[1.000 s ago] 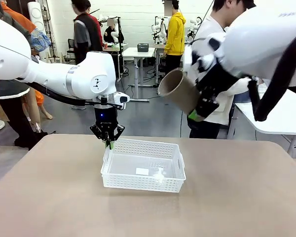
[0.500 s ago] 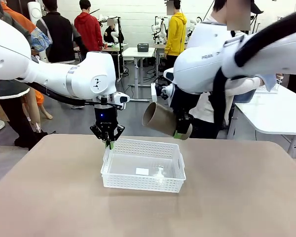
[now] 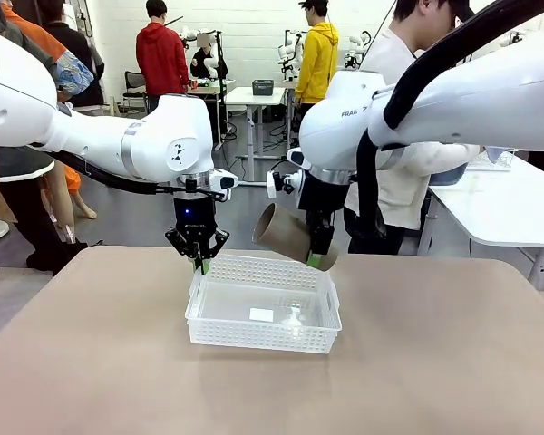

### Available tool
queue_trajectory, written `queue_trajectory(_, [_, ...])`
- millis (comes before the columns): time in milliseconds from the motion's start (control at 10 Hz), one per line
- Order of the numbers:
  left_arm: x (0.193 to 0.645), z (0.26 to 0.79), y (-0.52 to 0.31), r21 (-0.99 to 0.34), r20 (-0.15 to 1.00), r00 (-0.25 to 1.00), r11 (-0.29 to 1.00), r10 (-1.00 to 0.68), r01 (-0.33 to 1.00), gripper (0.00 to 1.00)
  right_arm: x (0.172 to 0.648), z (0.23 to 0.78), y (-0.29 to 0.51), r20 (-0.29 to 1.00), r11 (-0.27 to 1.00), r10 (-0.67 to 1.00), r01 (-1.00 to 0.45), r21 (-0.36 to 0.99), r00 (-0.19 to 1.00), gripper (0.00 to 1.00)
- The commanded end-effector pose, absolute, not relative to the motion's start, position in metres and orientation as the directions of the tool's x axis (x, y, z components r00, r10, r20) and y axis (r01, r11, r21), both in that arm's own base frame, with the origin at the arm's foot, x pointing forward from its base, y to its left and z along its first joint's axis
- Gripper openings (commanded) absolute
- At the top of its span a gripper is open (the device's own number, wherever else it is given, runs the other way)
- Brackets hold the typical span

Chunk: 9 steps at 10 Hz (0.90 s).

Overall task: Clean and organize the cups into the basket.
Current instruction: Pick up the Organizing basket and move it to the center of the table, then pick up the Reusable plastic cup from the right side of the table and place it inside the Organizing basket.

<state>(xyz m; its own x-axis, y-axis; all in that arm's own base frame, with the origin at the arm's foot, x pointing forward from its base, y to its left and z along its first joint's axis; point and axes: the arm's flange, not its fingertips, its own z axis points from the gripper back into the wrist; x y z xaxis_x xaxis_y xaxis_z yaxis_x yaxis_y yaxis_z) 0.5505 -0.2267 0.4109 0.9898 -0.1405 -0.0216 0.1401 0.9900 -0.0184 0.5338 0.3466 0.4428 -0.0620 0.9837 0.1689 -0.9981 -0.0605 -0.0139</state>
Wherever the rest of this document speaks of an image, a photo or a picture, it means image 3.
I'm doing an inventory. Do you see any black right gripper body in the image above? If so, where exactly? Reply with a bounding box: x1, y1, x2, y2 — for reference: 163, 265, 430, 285
297, 169, 348, 215

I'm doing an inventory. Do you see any person in white sweater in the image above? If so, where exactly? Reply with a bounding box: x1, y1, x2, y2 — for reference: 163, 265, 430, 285
344, 0, 481, 255

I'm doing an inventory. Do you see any person in red hoodie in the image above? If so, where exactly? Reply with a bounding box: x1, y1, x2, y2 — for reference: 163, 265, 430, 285
135, 0, 190, 114

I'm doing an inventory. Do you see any person in yellow hoodie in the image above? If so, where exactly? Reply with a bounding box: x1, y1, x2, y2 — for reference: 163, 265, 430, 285
294, 0, 340, 108

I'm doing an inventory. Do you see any seated person in black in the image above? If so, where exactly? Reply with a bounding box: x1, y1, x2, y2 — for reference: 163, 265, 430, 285
190, 31, 228, 82

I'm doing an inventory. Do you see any white perforated plastic basket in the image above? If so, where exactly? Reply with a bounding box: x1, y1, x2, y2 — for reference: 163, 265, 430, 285
184, 253, 344, 355

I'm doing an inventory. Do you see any person in dark green vest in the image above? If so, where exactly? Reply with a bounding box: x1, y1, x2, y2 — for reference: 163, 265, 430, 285
0, 0, 92, 276

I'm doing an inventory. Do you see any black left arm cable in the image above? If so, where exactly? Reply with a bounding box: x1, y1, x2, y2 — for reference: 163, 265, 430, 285
26, 142, 226, 203

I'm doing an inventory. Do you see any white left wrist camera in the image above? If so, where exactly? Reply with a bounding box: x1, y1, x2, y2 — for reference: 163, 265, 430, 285
210, 169, 240, 203

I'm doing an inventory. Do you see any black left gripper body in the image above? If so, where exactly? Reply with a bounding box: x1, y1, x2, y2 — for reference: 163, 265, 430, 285
171, 195, 219, 237

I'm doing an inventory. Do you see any person in black jacket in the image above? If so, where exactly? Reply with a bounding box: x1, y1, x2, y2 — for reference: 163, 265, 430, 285
43, 0, 105, 108

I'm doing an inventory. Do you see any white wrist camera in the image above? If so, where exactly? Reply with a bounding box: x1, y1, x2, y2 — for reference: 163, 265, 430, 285
266, 149, 307, 200
210, 169, 240, 203

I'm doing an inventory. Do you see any white standing desk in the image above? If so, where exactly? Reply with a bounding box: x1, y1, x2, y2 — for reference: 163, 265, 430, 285
225, 85, 291, 188

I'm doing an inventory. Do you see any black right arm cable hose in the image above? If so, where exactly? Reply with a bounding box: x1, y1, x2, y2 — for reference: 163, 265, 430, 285
355, 0, 520, 241

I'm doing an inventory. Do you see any large white table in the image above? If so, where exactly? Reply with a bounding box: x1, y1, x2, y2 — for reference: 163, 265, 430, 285
419, 153, 544, 291

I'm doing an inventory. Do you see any black chair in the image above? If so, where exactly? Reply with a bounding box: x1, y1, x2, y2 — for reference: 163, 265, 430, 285
122, 71, 147, 110

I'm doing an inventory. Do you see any person's right forearm white sleeve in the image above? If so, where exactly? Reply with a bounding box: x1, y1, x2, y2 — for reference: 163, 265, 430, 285
416, 142, 481, 173

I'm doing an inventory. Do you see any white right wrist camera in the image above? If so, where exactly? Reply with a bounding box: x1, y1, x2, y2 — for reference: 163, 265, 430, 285
266, 149, 307, 200

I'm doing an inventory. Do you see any mannequin with orange blue clothes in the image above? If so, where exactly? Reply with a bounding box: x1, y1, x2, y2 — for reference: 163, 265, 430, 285
2, 4, 96, 241

